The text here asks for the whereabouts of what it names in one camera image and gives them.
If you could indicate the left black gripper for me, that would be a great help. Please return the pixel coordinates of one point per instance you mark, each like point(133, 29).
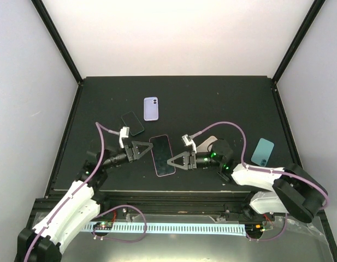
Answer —
point(137, 144)

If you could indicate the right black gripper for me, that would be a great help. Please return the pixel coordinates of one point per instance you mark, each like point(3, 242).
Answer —
point(185, 155)

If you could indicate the red-edged black phone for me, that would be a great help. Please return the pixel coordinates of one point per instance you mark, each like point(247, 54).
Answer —
point(162, 155)

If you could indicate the beige phone case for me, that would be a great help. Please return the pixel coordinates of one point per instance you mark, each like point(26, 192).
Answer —
point(206, 146)

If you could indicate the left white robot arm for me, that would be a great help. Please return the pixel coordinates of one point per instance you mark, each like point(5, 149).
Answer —
point(48, 239)

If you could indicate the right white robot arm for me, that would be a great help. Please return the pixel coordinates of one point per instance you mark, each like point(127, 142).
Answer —
point(288, 190)

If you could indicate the teal-edged black phone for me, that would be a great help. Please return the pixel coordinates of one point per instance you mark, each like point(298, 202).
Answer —
point(131, 121)

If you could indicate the lilac phone case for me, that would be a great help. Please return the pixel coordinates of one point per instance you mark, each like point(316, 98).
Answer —
point(151, 112)

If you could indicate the teal phone case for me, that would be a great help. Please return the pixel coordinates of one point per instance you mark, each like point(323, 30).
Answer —
point(262, 152)

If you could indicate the left controller board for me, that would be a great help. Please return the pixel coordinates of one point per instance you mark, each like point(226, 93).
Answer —
point(102, 226)

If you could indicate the controller board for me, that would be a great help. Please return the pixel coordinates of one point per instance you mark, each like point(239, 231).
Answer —
point(257, 227)
point(102, 226)

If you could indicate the right controller board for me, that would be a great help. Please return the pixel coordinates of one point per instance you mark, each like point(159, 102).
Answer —
point(257, 227)

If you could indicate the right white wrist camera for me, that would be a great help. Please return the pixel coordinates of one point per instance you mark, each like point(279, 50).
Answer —
point(188, 141)

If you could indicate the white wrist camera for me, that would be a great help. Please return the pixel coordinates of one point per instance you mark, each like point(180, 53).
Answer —
point(188, 141)
point(123, 134)

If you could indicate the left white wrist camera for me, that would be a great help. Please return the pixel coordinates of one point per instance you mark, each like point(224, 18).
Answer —
point(123, 134)

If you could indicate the black front aluminium rail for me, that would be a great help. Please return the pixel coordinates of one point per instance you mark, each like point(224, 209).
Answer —
point(233, 206)

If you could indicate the white slotted cable duct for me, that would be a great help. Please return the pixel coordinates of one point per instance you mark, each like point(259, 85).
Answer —
point(171, 228)

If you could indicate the left black frame post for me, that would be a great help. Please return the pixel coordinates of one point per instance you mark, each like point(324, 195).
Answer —
point(52, 30)

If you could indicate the black frame post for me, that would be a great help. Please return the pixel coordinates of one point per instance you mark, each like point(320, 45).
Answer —
point(298, 38)
point(52, 30)

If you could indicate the right black frame post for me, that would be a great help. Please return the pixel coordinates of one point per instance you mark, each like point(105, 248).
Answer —
point(298, 38)

